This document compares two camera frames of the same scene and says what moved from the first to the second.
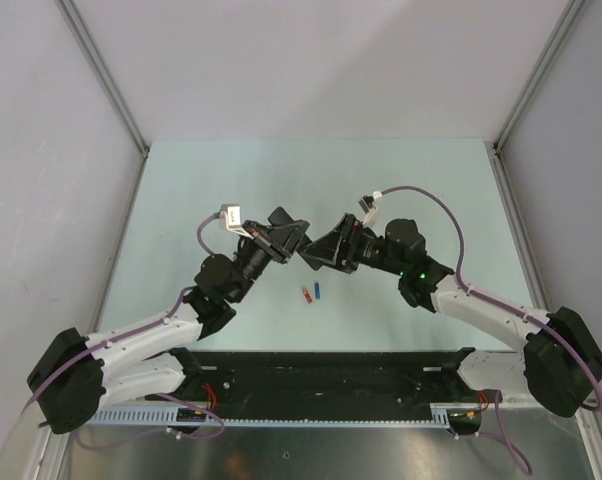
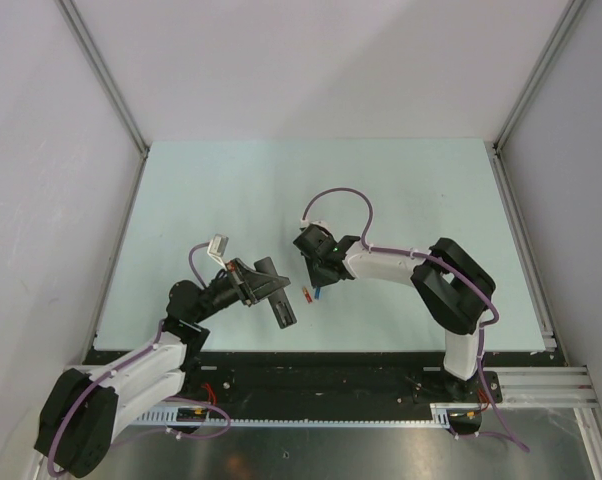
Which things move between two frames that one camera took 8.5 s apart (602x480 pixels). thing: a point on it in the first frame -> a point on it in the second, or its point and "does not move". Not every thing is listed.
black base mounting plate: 331,378 does not move
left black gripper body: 265,240 -> 245,289
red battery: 307,295 does not move
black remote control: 280,217 -> 278,300
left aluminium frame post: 94,54 does not move
